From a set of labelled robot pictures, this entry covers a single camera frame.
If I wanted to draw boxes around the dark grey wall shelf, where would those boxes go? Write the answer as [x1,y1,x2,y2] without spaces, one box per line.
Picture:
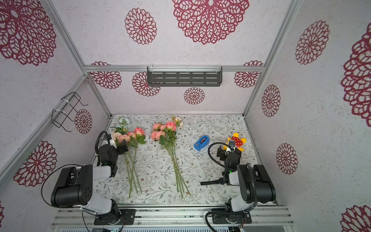
[147,66,223,87]

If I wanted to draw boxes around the blue tape dispenser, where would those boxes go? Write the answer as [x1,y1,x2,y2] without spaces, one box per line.
[194,135,210,151]

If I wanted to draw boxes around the pink rose bouquet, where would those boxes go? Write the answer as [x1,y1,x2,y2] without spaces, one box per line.
[150,116,190,199]
[111,117,146,198]

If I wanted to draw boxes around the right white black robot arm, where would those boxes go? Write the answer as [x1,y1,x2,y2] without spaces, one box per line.
[200,141,276,232]

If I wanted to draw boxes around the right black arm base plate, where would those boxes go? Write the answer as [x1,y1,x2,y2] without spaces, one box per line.
[211,208,252,224]

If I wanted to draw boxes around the black wire wall rack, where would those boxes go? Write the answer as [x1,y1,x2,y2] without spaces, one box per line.
[50,91,88,132]

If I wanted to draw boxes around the floral patterned table mat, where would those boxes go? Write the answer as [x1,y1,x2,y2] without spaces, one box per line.
[93,115,259,205]

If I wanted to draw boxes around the yellow plush toy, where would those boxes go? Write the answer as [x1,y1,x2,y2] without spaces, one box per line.
[222,133,247,152]

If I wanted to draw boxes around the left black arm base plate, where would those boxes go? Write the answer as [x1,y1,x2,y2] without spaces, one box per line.
[93,209,136,226]

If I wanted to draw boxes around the black wristwatch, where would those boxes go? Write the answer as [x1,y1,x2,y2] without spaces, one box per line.
[200,178,225,186]

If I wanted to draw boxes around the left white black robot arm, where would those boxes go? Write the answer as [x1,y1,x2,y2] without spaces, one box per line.
[41,130,129,225]

